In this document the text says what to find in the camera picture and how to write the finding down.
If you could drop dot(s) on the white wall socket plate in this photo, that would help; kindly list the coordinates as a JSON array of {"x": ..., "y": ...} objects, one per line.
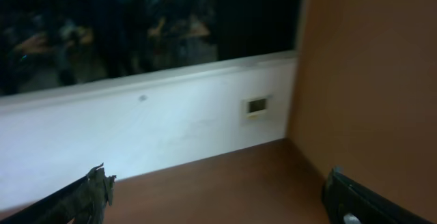
[{"x": 256, "y": 108}]

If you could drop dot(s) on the dark window pane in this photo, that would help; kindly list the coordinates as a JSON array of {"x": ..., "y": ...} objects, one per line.
[{"x": 48, "y": 44}]

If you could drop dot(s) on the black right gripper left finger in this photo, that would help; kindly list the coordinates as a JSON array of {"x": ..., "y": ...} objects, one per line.
[{"x": 81, "y": 202}]

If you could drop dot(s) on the brown side partition panel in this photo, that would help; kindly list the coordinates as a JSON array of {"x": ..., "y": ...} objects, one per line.
[{"x": 365, "y": 96}]

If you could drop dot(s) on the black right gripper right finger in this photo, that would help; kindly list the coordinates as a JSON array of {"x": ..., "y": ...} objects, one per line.
[{"x": 347, "y": 201}]

